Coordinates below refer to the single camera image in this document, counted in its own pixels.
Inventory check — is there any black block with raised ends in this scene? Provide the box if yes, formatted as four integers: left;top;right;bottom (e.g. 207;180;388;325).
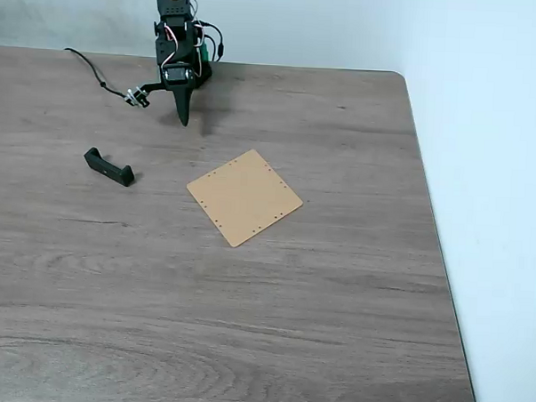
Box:
82;146;138;189

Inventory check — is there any tan square board with holes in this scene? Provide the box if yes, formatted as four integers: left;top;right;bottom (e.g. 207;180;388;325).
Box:
182;145;307;252

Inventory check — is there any small camera on black bracket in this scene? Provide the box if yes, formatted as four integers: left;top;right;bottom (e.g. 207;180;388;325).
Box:
124;79;164;110

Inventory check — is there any black looped power cable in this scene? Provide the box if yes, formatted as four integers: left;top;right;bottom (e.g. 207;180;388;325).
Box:
199;21;228;63

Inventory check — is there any thin black camera cable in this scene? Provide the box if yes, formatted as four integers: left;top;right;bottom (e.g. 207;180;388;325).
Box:
60;46;134;101

